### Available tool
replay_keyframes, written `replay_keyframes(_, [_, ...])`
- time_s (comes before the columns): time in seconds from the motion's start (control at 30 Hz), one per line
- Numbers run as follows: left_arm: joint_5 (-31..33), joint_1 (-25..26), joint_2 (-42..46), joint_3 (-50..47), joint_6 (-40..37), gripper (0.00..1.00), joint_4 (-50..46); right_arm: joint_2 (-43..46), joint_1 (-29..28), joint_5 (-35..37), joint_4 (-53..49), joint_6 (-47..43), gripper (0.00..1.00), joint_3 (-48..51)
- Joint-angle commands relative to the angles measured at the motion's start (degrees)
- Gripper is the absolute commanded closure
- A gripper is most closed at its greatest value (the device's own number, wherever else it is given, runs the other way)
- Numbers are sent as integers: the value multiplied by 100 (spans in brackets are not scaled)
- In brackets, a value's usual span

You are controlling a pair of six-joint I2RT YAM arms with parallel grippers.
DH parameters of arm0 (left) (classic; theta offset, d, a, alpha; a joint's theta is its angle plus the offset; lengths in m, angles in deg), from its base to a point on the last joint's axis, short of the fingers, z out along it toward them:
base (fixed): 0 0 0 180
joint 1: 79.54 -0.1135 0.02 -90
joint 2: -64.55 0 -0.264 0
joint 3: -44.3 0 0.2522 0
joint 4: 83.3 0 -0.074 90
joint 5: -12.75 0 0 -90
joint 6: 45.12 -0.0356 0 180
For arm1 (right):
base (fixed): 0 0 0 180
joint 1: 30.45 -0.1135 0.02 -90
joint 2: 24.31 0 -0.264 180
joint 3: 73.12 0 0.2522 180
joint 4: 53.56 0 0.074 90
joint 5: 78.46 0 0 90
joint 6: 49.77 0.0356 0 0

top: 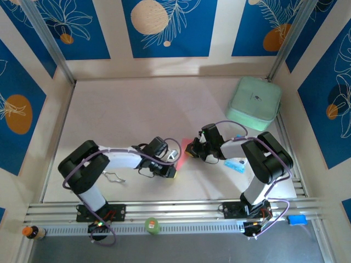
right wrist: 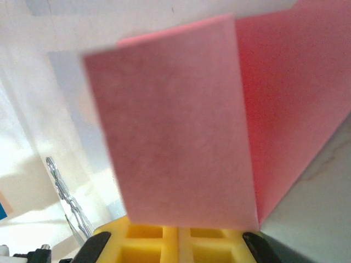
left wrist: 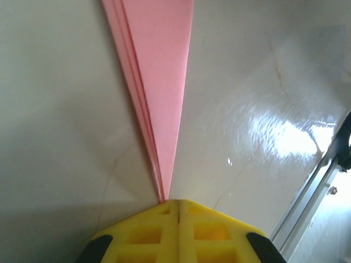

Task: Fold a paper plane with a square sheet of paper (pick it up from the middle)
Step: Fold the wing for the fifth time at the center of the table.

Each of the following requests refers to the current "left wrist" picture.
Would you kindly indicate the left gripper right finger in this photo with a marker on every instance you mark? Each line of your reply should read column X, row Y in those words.
column 186, row 241

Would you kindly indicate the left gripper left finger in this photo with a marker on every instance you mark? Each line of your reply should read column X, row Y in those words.
column 170, row 241

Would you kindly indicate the pink cloth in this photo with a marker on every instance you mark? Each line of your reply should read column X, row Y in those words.
column 161, row 82

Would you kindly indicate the aluminium mounting rail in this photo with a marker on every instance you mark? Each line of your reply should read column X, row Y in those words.
column 310, row 197

